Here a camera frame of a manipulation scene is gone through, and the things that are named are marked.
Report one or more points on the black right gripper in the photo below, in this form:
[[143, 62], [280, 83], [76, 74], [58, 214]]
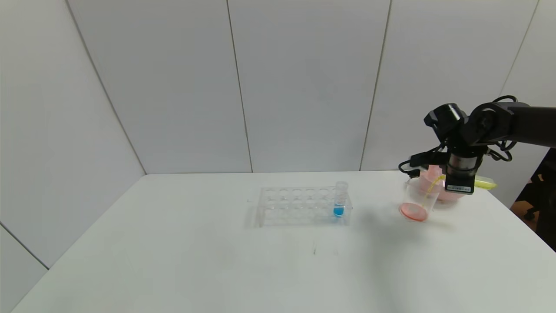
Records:
[[459, 184]]

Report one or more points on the yellow pigment test tube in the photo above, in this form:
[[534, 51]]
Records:
[[484, 184]]

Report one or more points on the clear glass beaker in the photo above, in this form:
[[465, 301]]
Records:
[[415, 211]]

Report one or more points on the blue pigment test tube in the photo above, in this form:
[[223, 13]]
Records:
[[339, 211]]

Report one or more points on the clear plastic test tube rack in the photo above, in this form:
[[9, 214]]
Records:
[[282, 206]]

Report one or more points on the pink bowl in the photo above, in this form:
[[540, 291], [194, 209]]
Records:
[[451, 196]]

